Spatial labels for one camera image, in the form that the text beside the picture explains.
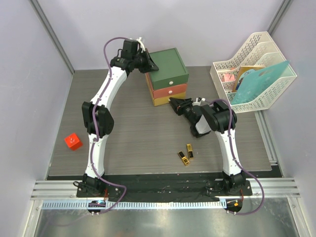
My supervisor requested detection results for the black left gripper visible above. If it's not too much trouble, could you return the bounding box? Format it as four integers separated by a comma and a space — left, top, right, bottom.
132, 49, 158, 75

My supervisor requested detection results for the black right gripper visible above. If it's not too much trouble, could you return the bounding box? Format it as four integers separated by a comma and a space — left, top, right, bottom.
170, 98, 195, 125

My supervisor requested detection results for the red drawer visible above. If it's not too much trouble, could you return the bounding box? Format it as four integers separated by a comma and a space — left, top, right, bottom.
145, 73, 187, 99

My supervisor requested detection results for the green top drawer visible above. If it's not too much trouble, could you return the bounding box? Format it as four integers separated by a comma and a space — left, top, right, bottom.
150, 74, 189, 90

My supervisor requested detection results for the gold black lipstick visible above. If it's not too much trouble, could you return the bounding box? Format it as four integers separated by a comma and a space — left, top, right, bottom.
178, 151, 190, 166
186, 144, 194, 159

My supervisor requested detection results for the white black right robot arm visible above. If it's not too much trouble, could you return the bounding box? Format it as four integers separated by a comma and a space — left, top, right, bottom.
168, 97, 246, 195

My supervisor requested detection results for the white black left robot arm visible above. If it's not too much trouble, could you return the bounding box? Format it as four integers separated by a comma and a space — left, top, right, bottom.
78, 37, 159, 197

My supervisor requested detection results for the green drawer cabinet shell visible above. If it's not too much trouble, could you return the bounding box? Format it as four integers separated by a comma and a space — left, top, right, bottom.
149, 48, 189, 78

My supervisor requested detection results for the pink sticky note pad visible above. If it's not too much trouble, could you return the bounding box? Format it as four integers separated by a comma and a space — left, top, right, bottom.
222, 74, 236, 82

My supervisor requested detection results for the brown illustrated book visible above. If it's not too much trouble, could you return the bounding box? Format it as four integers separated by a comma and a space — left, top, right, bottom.
232, 66, 265, 92

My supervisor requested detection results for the cream perforated file organizer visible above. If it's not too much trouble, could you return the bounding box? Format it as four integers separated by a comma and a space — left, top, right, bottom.
210, 32, 297, 113

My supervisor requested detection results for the teal plastic folder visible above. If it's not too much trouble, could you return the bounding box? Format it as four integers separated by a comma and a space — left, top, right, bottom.
231, 60, 289, 105

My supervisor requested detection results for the red cube block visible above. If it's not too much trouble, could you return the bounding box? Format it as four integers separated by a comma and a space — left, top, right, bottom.
64, 133, 83, 151

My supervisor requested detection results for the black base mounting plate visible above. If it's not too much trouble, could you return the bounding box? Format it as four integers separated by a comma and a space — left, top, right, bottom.
73, 180, 253, 198

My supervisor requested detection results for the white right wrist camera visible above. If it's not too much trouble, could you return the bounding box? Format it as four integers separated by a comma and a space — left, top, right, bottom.
193, 97, 205, 106

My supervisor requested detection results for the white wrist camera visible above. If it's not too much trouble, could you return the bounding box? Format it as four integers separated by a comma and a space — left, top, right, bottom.
130, 37, 146, 52
193, 97, 205, 106

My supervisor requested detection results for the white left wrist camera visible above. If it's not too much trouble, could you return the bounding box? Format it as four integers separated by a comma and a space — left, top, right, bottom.
130, 37, 146, 52

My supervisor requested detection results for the aluminium front rail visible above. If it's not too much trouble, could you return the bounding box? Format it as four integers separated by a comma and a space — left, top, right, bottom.
31, 178, 300, 212

